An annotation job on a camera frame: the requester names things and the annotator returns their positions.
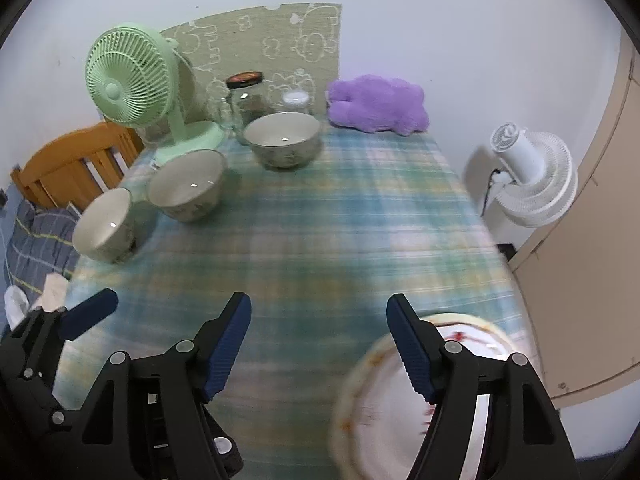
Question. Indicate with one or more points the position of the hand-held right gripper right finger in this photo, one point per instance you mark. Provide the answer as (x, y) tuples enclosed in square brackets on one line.
[(412, 350)]

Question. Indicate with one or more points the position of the scalloped yellow floral plate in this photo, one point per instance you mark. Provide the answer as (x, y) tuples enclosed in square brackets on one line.
[(370, 410)]

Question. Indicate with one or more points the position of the beige door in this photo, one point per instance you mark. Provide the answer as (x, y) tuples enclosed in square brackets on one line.
[(590, 285)]

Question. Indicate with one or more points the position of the green cartoon printed mat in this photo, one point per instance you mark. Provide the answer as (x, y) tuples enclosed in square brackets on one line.
[(280, 40)]

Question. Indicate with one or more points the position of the plaid tablecloth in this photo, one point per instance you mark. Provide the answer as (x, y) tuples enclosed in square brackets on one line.
[(320, 240)]

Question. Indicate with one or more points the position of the pink cloth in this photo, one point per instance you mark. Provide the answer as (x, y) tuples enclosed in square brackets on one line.
[(54, 292)]

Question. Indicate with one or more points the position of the purple plush toy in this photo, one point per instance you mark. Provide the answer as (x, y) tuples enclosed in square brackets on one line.
[(380, 102)]

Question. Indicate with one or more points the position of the white plastic bag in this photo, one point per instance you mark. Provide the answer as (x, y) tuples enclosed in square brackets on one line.
[(16, 305)]

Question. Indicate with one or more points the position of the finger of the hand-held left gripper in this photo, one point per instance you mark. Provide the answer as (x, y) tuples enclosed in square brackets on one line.
[(87, 314), (40, 400)]

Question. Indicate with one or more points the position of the small red floral plate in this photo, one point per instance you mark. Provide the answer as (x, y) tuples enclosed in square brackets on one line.
[(470, 335)]

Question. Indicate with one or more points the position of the glass jar with brown lid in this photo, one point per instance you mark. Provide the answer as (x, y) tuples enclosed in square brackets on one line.
[(250, 102)]

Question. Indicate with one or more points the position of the white fan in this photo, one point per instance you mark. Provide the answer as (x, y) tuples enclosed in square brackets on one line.
[(535, 180)]

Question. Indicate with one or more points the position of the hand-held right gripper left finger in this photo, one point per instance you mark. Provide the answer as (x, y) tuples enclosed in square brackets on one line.
[(227, 345)]

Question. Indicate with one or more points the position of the wooden bed headboard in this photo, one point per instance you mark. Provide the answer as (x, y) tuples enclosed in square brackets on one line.
[(65, 160)]

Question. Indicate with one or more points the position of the grey-green floral bowl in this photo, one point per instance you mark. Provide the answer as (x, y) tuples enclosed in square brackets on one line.
[(187, 185), (282, 137), (102, 225)]

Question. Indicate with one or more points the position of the cotton swab container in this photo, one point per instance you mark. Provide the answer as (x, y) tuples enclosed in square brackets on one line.
[(296, 101)]

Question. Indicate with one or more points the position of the green desk fan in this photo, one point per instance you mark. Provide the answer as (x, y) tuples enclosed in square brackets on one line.
[(125, 75)]

